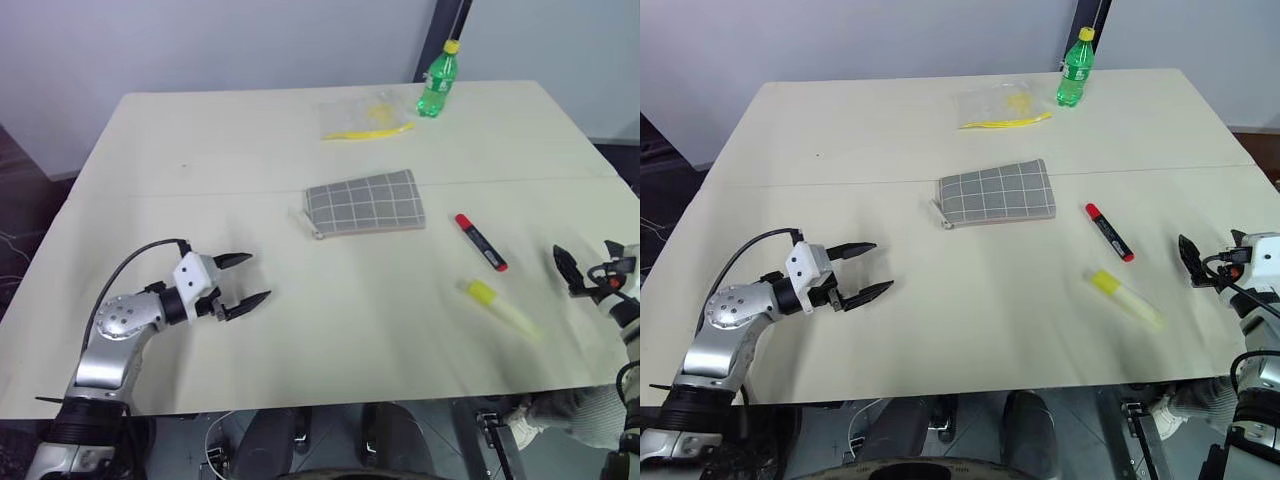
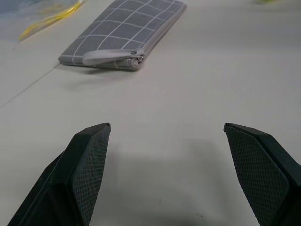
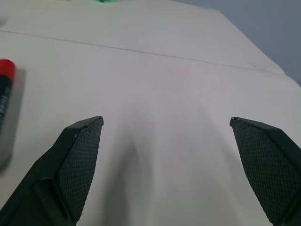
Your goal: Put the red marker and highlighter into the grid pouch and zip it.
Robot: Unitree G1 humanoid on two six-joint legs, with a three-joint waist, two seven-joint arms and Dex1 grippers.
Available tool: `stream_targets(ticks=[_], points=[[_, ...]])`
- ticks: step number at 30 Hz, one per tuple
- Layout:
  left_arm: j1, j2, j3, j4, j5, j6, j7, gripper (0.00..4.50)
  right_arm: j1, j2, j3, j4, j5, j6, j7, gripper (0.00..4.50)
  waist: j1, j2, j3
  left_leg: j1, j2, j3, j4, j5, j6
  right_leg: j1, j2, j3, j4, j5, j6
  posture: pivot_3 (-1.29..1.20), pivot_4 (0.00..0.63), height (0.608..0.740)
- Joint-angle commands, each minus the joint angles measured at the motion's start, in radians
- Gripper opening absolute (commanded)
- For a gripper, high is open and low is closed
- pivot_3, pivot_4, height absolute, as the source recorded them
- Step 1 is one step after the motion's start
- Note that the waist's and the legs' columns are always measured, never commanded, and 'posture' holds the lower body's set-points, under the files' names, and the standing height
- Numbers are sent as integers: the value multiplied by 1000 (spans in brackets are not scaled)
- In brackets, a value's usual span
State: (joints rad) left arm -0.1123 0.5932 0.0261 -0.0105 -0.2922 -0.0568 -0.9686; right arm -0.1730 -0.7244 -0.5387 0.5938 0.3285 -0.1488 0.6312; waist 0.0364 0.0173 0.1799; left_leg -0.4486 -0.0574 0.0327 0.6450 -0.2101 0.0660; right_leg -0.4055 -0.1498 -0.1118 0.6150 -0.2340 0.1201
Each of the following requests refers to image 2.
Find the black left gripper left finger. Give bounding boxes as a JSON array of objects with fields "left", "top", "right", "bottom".
[{"left": 7, "top": 122, "right": 112, "bottom": 226}]

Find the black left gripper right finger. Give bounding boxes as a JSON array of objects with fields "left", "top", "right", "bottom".
[{"left": 223, "top": 122, "right": 301, "bottom": 226}]

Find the grey checked fabric pouch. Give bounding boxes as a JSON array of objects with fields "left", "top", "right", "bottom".
[{"left": 58, "top": 0, "right": 188, "bottom": 72}]

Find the clear yellow-zip plastic bag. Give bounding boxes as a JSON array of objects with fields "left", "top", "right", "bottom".
[{"left": 0, "top": 0, "right": 87, "bottom": 42}]

